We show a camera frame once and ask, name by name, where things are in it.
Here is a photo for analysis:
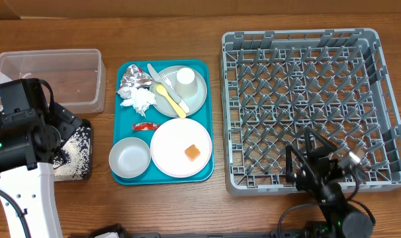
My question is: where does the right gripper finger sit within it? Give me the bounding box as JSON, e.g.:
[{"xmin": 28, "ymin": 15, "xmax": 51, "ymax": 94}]
[
  {"xmin": 304, "ymin": 127, "xmax": 337, "ymax": 159},
  {"xmin": 285, "ymin": 144, "xmax": 306, "ymax": 184}
]

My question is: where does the white rice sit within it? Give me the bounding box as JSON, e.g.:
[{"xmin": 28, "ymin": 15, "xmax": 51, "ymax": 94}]
[{"xmin": 53, "ymin": 125, "xmax": 92, "ymax": 181}]

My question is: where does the grey bowl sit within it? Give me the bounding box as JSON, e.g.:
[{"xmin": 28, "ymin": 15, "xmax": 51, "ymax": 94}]
[{"xmin": 109, "ymin": 138, "xmax": 151, "ymax": 179}]

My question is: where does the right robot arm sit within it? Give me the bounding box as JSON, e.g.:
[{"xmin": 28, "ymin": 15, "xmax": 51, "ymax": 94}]
[{"xmin": 277, "ymin": 127, "xmax": 376, "ymax": 237}]

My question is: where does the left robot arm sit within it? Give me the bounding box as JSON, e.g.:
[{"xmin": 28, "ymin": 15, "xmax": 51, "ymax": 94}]
[{"xmin": 0, "ymin": 78, "xmax": 83, "ymax": 237}]

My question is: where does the black waste tray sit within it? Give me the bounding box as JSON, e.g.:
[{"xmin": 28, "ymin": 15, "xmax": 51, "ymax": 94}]
[{"xmin": 51, "ymin": 118, "xmax": 93, "ymax": 182}]

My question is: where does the grey dishwasher rack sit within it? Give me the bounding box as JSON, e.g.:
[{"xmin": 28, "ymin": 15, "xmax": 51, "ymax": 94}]
[{"xmin": 220, "ymin": 28, "xmax": 401, "ymax": 196}]

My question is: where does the clear plastic bin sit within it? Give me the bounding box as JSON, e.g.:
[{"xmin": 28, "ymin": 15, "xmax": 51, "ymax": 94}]
[{"xmin": 0, "ymin": 49, "xmax": 107, "ymax": 114}]

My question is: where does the red candy wrapper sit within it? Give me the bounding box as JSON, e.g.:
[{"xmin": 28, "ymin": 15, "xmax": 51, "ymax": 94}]
[{"xmin": 132, "ymin": 122, "xmax": 161, "ymax": 132}]

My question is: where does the crumpled white tissue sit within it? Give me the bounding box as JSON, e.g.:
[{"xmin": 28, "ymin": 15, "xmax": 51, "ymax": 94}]
[{"xmin": 116, "ymin": 86, "xmax": 156, "ymax": 117}]

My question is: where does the crumpled aluminium foil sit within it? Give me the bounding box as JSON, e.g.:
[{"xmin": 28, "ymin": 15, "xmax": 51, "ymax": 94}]
[{"xmin": 120, "ymin": 64, "xmax": 153, "ymax": 89}]

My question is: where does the orange food cube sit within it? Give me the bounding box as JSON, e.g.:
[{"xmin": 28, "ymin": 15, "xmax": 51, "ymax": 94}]
[{"xmin": 185, "ymin": 144, "xmax": 201, "ymax": 162}]

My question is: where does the teal serving tray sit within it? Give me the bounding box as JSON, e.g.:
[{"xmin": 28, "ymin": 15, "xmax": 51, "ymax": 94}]
[{"xmin": 112, "ymin": 59, "xmax": 214, "ymax": 186}]

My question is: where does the yellow plastic spoon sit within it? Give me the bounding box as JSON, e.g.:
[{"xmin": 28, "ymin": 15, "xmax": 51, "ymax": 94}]
[{"xmin": 156, "ymin": 84, "xmax": 187, "ymax": 118}]

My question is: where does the white plastic knife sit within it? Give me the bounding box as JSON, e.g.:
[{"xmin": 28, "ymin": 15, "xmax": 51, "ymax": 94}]
[{"xmin": 147, "ymin": 63, "xmax": 189, "ymax": 113}]

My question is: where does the white round plate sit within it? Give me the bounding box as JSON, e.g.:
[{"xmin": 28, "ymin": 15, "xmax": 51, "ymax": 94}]
[{"xmin": 150, "ymin": 118, "xmax": 212, "ymax": 178}]

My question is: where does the white plastic fork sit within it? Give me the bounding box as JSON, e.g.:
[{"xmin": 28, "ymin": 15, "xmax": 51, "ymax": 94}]
[{"xmin": 160, "ymin": 73, "xmax": 173, "ymax": 89}]

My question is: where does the grey round plate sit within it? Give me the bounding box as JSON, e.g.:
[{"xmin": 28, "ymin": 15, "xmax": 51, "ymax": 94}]
[{"xmin": 150, "ymin": 65, "xmax": 208, "ymax": 118}]

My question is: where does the white paper cup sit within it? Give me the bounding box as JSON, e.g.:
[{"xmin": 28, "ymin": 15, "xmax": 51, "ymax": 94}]
[{"xmin": 175, "ymin": 67, "xmax": 198, "ymax": 99}]

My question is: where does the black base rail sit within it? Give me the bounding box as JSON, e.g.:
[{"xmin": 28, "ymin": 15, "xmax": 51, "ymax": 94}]
[{"xmin": 83, "ymin": 223, "xmax": 328, "ymax": 238}]

